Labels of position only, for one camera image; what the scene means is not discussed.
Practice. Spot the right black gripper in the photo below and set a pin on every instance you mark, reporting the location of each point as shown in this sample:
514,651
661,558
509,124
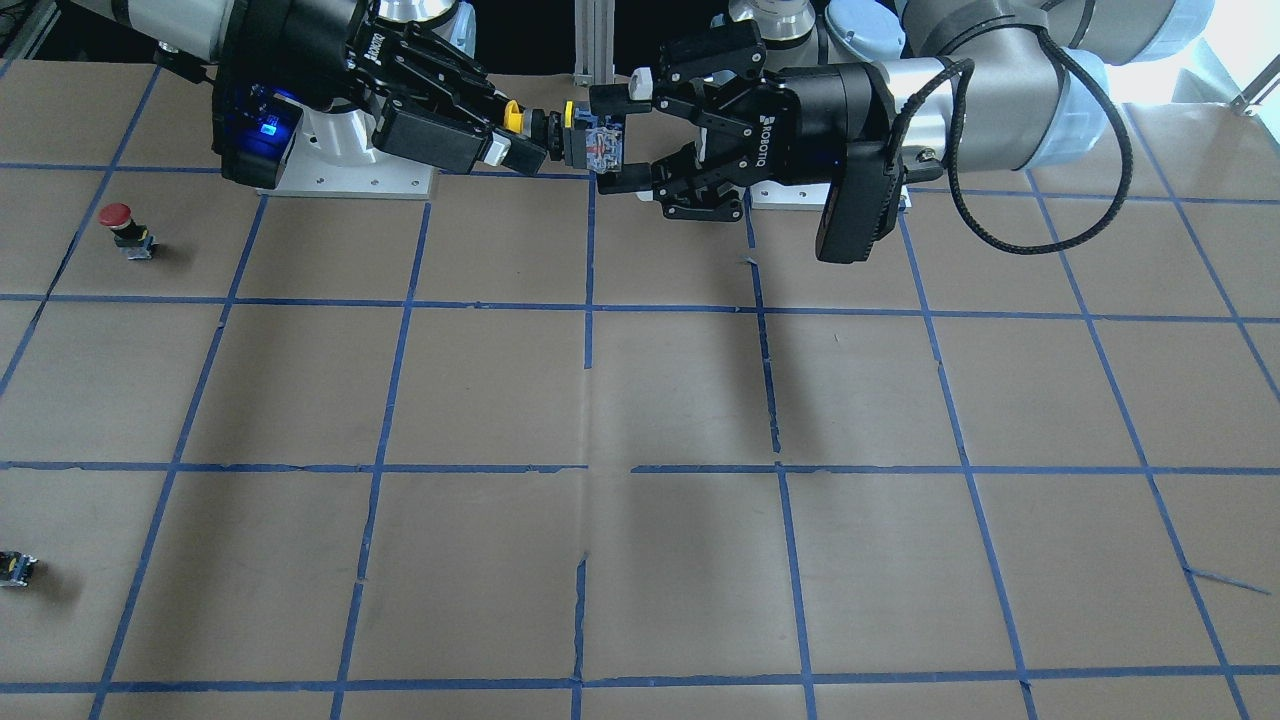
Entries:
300,45

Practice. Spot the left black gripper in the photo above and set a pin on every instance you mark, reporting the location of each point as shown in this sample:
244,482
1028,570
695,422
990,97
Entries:
825,100

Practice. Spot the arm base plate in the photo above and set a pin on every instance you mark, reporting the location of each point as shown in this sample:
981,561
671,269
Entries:
332,157
770,195

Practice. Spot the aluminium frame post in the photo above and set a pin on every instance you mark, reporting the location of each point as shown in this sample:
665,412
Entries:
594,23

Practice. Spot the yellow push button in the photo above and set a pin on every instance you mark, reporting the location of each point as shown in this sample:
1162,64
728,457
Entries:
576,135

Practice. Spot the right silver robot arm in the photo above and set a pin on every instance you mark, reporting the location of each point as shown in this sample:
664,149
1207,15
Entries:
190,32

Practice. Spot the green push button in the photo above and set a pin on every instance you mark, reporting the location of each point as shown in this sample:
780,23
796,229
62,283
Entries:
17,569

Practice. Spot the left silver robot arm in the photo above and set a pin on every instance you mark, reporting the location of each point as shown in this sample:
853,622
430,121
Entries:
978,85

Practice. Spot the red push button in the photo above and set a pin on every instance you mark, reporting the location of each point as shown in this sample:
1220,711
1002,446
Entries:
134,239

